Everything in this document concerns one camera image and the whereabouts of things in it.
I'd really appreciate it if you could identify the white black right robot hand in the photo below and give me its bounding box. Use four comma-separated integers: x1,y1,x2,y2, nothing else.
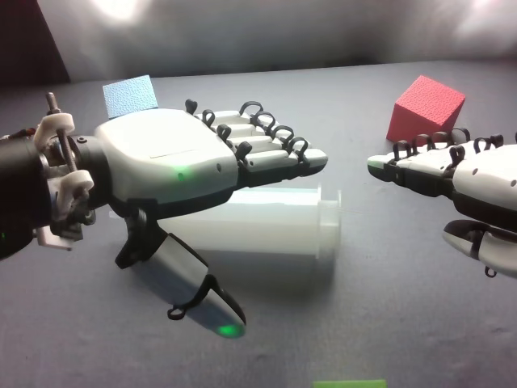
366,128,517,280

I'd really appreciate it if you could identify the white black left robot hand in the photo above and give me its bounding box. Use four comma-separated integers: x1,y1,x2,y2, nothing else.
93,99,330,340

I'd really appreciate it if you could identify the large translucent plastic syringe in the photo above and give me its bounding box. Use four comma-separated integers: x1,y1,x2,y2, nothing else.
108,183,345,260

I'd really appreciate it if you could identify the light blue foam cube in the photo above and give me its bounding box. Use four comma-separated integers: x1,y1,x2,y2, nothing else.
102,74,159,120

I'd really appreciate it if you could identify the red foam cube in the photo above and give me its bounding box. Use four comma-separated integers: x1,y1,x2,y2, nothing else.
385,74,467,143

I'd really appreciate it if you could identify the white backdrop sheet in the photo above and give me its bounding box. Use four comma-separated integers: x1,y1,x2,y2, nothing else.
36,0,517,84

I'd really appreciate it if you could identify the grey table cloth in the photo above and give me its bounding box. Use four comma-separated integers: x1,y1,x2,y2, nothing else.
0,59,517,388

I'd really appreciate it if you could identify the green flat piece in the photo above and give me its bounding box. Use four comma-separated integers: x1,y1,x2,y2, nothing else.
312,379,388,388

